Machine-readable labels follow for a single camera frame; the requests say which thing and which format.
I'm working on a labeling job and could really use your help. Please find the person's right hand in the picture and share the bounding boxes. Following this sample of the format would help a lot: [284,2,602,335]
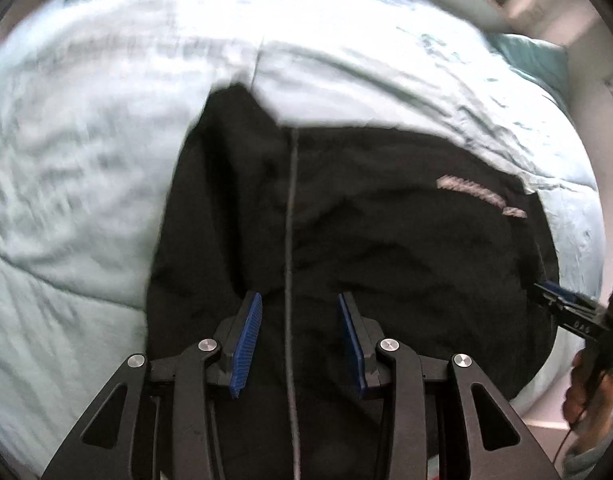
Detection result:
[561,347,613,433]

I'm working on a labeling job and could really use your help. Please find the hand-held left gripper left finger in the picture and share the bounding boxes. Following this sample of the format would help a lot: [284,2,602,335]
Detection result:
[40,291,264,480]

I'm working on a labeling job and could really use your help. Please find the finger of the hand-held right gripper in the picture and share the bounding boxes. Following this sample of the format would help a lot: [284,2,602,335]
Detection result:
[527,280,613,347]

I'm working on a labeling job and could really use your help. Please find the teal pillow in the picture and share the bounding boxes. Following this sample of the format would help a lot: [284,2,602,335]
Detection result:
[489,32,571,113]

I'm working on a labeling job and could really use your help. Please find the thin black cable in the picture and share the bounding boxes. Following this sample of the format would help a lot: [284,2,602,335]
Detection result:
[553,407,588,467]

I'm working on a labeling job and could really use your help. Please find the light blue comforter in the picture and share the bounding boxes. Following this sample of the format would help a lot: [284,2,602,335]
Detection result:
[0,0,608,480]

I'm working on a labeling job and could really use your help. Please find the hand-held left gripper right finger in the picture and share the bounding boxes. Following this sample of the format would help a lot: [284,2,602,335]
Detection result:
[338,291,562,480]

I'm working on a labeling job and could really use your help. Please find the black jacket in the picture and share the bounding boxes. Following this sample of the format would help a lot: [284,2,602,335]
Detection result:
[145,84,560,480]

